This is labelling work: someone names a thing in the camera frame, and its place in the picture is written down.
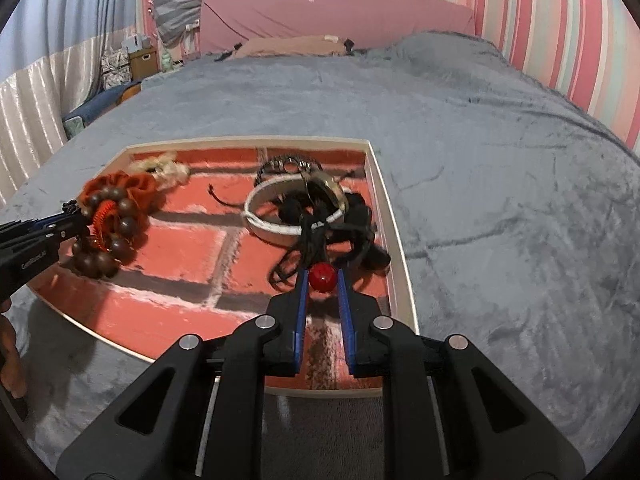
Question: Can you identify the wristwatch with white band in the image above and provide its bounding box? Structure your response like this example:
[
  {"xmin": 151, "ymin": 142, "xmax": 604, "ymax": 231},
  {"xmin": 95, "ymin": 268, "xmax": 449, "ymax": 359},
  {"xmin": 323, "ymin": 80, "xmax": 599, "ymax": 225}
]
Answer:
[{"xmin": 242, "ymin": 162, "xmax": 351, "ymax": 236}]

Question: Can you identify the grey plush blanket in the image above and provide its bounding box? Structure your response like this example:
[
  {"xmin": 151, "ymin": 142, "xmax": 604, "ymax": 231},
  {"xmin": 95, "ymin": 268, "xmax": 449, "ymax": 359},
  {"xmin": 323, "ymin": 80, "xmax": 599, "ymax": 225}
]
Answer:
[{"xmin": 0, "ymin": 30, "xmax": 640, "ymax": 480}]

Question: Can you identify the bundle of black hair ties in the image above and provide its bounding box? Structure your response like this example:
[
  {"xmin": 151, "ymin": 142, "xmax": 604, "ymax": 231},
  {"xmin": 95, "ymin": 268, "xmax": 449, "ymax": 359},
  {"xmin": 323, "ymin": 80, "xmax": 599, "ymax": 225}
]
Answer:
[{"xmin": 345, "ymin": 192, "xmax": 392, "ymax": 273}]

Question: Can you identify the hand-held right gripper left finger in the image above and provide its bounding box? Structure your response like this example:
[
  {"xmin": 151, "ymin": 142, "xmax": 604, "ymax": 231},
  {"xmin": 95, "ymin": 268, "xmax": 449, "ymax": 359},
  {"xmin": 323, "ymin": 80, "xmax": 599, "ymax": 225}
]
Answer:
[{"xmin": 56, "ymin": 267, "xmax": 311, "ymax": 480}]

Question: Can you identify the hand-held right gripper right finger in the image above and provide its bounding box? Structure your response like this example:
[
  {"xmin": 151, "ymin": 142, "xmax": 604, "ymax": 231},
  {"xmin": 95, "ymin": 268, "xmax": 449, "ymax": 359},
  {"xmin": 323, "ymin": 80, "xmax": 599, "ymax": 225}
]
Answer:
[{"xmin": 336, "ymin": 267, "xmax": 586, "ymax": 480}]

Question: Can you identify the black braided cord bracelet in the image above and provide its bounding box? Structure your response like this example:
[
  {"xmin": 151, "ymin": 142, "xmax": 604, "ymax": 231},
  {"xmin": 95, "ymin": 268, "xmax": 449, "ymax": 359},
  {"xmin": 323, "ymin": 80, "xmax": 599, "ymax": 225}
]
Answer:
[{"xmin": 206, "ymin": 154, "xmax": 361, "ymax": 209}]

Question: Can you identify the pale shiny curtain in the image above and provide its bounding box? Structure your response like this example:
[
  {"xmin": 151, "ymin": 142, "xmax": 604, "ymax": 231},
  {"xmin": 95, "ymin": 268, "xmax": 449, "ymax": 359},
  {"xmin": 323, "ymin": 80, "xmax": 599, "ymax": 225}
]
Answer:
[{"xmin": 0, "ymin": 0, "xmax": 146, "ymax": 196}]

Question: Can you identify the orange fabric scrunchie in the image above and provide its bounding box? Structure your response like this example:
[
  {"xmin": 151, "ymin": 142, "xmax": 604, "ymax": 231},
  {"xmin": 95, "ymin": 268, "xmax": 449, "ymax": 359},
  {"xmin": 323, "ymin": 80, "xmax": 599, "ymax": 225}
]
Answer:
[{"xmin": 82, "ymin": 170, "xmax": 168, "ymax": 218}]

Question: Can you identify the grey striped duvet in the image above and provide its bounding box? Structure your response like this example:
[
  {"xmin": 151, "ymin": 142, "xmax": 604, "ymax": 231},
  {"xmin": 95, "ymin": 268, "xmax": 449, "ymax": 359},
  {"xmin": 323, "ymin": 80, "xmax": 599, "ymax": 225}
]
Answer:
[{"xmin": 151, "ymin": 0, "xmax": 392, "ymax": 46}]

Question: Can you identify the pink pillow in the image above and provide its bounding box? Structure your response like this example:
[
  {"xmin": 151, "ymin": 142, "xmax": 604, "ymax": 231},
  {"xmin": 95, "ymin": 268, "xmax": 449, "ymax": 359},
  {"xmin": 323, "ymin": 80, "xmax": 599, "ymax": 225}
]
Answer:
[{"xmin": 200, "ymin": 0, "xmax": 476, "ymax": 56}]

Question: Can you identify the cream knotted scrunchie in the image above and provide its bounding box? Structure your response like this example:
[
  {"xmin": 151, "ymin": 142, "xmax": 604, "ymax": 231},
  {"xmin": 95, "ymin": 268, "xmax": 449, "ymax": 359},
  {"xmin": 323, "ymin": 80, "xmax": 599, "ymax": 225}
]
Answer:
[{"xmin": 131, "ymin": 150, "xmax": 193, "ymax": 192}]

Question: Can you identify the dark wooden bead bracelet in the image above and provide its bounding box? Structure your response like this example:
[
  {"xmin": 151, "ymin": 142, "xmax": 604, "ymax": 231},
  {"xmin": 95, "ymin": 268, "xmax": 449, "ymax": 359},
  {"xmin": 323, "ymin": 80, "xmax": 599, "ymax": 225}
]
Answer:
[{"xmin": 70, "ymin": 185, "xmax": 151, "ymax": 281}]

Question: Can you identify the blue folded cloth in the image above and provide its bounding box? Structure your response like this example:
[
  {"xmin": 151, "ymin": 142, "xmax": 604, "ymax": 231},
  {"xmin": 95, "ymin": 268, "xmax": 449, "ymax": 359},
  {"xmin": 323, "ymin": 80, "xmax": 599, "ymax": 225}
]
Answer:
[{"xmin": 62, "ymin": 82, "xmax": 141, "ymax": 122}]

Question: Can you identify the brown storage box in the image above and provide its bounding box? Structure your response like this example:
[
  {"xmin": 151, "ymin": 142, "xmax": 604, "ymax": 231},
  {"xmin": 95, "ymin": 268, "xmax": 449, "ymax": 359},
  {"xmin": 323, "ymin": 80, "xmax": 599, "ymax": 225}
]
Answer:
[{"xmin": 128, "ymin": 46, "xmax": 157, "ymax": 81}]

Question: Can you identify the red braided cord bracelet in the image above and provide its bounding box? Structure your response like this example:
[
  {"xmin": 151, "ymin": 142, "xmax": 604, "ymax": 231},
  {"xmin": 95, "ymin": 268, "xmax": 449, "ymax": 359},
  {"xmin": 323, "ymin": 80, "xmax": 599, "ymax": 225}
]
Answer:
[{"xmin": 90, "ymin": 199, "xmax": 118, "ymax": 251}]

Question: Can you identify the white tray with brick-pattern lining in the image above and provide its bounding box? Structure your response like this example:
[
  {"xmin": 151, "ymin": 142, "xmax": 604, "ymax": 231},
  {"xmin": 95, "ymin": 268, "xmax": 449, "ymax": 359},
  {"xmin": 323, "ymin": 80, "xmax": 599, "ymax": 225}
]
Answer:
[{"xmin": 27, "ymin": 135, "xmax": 418, "ymax": 400}]

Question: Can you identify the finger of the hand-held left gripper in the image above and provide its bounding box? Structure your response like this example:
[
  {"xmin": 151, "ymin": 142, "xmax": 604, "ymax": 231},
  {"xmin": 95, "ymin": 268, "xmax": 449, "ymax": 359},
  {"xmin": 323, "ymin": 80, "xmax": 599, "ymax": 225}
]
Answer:
[
  {"xmin": 0, "ymin": 201, "xmax": 92, "ymax": 242},
  {"xmin": 0, "ymin": 227, "xmax": 92, "ymax": 262}
]

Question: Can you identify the wooden pendant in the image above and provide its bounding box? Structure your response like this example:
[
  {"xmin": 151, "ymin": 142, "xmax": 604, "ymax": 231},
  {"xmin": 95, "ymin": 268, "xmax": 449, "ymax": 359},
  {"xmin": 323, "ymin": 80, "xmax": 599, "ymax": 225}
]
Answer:
[{"xmin": 276, "ymin": 192, "xmax": 313, "ymax": 228}]

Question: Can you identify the person's left hand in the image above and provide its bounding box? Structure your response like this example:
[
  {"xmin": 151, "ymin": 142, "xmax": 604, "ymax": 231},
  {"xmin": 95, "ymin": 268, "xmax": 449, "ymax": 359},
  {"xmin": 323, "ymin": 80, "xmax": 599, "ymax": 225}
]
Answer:
[{"xmin": 0, "ymin": 297, "xmax": 28, "ymax": 401}]

